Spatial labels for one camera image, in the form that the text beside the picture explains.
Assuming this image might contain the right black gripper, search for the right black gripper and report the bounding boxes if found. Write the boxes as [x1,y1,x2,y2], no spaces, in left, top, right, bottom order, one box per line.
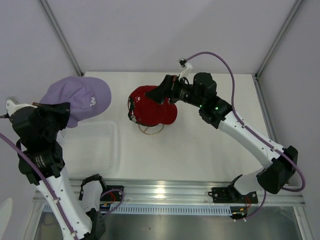
[145,74,205,108]

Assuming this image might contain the red baseball cap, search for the red baseball cap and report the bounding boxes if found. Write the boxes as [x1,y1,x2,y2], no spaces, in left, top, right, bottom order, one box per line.
[127,85,178,127]

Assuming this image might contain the lavender baseball cap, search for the lavender baseball cap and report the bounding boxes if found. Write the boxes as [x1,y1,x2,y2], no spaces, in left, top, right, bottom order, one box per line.
[39,76,112,128]

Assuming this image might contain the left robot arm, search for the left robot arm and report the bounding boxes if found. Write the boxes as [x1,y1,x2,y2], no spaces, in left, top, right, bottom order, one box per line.
[6,100,108,240]

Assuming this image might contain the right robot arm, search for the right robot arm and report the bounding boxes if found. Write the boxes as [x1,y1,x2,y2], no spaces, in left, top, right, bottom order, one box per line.
[145,72,298,202]

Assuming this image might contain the white plastic basket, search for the white plastic basket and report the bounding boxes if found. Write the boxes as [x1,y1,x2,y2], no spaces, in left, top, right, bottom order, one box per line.
[56,121,120,179]

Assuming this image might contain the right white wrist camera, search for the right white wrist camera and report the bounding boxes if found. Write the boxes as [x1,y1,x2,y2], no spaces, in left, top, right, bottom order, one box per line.
[178,58,193,80]

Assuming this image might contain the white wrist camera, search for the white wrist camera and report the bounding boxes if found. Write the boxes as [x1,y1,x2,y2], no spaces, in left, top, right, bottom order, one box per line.
[178,58,193,80]
[5,96,37,118]

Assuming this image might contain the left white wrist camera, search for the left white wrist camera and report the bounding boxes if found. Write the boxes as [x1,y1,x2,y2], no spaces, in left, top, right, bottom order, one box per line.
[5,96,37,118]

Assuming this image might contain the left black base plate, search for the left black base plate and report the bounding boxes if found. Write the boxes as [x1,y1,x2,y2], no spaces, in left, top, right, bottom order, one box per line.
[100,185,124,202]

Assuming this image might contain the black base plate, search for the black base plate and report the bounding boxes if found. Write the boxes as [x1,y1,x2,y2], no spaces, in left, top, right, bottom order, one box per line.
[207,187,258,204]
[100,185,124,202]

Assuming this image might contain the aluminium mounting rail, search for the aluminium mounting rail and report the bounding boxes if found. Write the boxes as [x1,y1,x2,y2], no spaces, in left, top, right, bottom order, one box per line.
[32,178,306,207]

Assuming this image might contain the left aluminium frame post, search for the left aluminium frame post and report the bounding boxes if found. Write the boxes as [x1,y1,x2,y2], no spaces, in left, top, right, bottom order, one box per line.
[37,0,84,77]

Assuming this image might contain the aluminium frame post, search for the aluminium frame post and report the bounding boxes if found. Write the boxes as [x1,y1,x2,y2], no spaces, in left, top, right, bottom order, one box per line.
[37,0,84,77]
[254,0,306,81]

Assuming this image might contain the white slotted cable duct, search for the white slotted cable duct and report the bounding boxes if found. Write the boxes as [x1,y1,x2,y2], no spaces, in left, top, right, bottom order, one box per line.
[42,203,233,215]

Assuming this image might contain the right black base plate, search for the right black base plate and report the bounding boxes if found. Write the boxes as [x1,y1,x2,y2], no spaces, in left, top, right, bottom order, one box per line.
[207,187,258,204]

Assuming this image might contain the right aluminium frame post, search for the right aluminium frame post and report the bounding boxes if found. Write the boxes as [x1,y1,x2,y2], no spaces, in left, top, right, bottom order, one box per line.
[254,0,306,81]

